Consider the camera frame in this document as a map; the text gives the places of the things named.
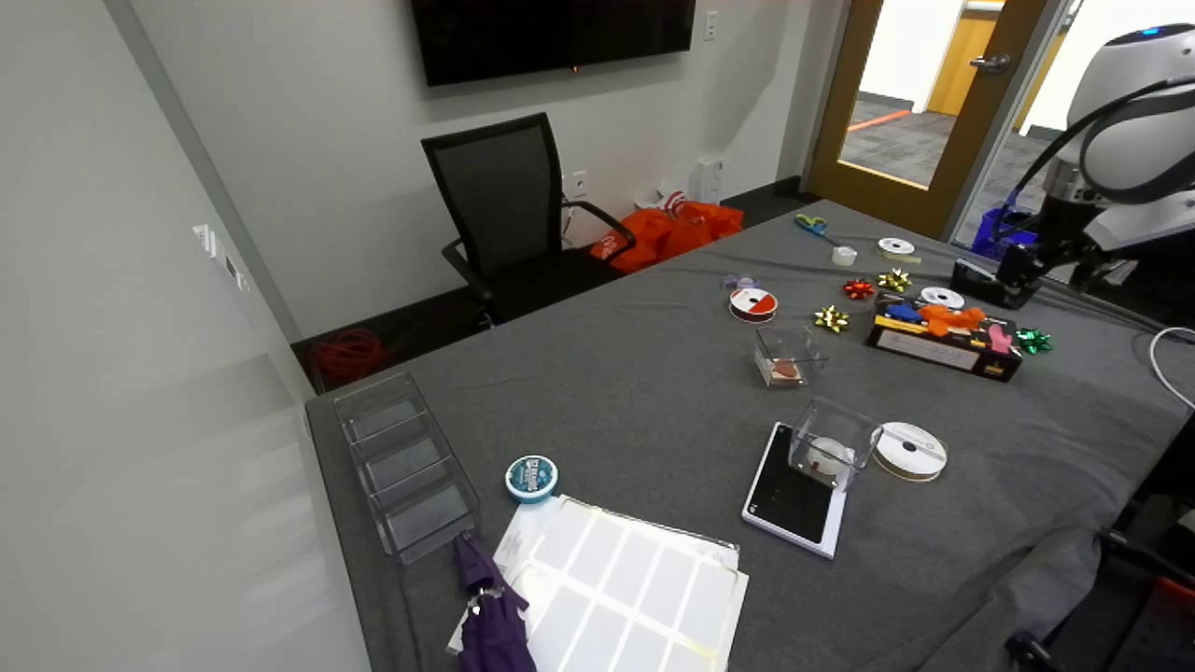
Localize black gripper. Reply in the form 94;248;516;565
1036;189;1092;263

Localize black box tray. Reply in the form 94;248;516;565
865;300;1025;386

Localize black tape dispenser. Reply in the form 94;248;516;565
949;248;1045;314

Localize blue tape roll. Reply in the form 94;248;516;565
500;453;562;507

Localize clear plastic organizer tray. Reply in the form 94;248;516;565
326;379;485;570

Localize red floor object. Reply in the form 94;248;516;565
304;326;395;390

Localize blue bag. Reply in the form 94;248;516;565
967;202;1045;263

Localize wooden glass door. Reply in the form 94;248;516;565
802;0;1059;238

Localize blue green scissors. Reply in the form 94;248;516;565
792;209;842;248

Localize red and white ribbon spool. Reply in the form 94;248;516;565
725;280;782;326

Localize clear box with small items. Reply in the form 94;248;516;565
748;326;830;393

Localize orange plastic bag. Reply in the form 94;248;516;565
588;198;750;275

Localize black chair with red trim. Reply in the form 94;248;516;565
1003;416;1195;672

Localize grey tablecloth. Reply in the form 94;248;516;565
303;198;1195;672

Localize black mesh office chair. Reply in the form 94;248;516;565
418;110;640;329

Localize white label sheets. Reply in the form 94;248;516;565
487;492;753;672

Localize purple cloth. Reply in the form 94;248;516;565
444;532;542;672

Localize white cable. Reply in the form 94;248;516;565
1145;320;1195;411

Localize black tablet white frame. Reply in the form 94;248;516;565
738;418;857;559

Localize black wall television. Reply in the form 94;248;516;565
405;0;699;90

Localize white wall fitting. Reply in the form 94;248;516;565
190;219;251;291

